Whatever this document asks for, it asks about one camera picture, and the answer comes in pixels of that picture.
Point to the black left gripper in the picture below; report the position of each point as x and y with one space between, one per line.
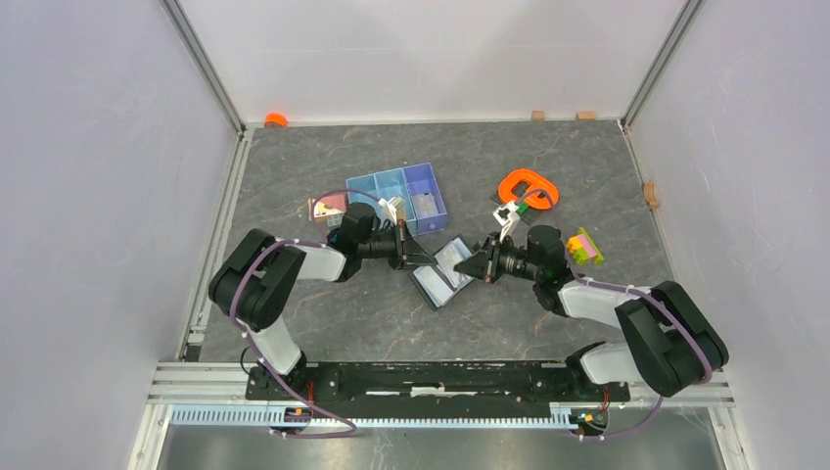
409 252

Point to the blue three-compartment tray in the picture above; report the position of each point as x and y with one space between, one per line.
404 181

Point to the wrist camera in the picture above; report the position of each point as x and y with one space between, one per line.
508 218
392 209

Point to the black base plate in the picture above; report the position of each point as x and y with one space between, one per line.
436 389

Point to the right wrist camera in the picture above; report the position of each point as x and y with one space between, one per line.
508 218

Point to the wooden arch piece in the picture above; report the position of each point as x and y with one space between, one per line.
650 195

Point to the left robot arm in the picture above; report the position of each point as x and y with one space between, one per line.
254 284

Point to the black card holder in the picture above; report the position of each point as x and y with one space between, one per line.
444 272

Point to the multicolour brick stack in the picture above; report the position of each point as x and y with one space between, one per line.
583 249

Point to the pink and orange block toy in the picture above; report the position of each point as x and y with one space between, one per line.
329 210

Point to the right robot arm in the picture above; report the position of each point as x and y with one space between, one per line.
668 343

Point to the orange round cap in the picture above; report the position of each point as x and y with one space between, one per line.
275 120

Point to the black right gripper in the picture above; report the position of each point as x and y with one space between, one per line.
485 262

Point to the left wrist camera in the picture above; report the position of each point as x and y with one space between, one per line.
392 209

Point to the orange oval ring toy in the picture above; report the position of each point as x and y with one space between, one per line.
538 192

